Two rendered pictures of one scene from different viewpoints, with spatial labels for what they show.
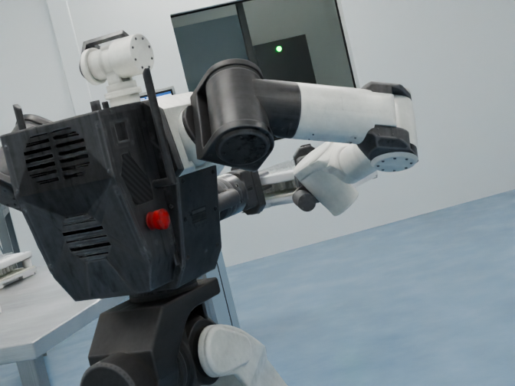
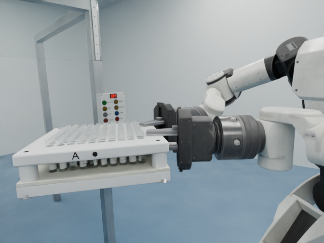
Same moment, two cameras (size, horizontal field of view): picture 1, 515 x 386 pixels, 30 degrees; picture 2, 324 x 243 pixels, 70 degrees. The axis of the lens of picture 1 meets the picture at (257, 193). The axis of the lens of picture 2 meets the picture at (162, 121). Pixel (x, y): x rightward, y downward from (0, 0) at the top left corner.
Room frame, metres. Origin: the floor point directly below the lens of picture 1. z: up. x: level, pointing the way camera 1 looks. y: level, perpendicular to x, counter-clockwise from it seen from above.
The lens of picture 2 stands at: (2.38, 0.34, 1.14)
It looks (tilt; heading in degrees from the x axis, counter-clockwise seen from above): 9 degrees down; 231
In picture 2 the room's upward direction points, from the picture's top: 2 degrees counter-clockwise
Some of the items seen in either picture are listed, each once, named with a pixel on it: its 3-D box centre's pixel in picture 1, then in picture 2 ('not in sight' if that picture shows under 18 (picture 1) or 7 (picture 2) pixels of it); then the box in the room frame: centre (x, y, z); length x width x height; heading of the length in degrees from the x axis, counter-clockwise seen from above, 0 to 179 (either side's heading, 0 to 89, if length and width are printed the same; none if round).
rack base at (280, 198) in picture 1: (309, 188); (102, 159); (2.18, -0.12, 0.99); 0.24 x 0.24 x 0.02; 61
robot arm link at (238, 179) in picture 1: (234, 191); (208, 138); (2.03, 0.05, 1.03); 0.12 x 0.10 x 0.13; 143
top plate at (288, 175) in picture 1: (304, 168); (100, 138); (2.18, -0.12, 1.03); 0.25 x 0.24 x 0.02; 61
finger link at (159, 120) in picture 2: not in sight; (151, 121); (2.05, -0.12, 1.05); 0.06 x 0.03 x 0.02; 3
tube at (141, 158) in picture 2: not in sight; (141, 152); (2.15, -0.01, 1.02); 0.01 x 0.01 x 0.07
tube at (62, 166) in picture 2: not in sight; (61, 160); (2.28, -0.08, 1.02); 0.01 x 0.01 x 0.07
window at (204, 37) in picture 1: (267, 68); not in sight; (7.66, -0.31, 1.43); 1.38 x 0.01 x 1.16; 101
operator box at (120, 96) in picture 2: not in sight; (112, 113); (1.71, -0.99, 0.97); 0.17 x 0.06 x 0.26; 3
